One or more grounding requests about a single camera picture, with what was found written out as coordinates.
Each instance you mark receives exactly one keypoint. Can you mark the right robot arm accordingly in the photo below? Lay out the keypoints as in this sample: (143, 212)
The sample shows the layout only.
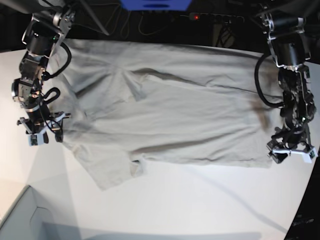
(46, 31)

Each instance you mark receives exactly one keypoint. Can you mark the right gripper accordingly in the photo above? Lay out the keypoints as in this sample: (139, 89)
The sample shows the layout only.
(40, 121)

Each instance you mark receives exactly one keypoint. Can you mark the beige t-shirt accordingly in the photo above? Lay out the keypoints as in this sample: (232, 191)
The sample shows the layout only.
(132, 102)

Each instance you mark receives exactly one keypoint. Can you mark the black power strip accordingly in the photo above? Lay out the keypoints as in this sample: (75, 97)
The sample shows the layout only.
(215, 18)

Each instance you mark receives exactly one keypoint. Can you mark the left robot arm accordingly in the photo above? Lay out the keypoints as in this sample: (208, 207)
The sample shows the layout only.
(284, 27)

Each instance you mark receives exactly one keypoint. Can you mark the blue box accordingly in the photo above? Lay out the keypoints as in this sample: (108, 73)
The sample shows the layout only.
(156, 5)

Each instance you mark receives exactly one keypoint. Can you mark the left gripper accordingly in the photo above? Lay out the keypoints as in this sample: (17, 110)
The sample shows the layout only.
(296, 141)

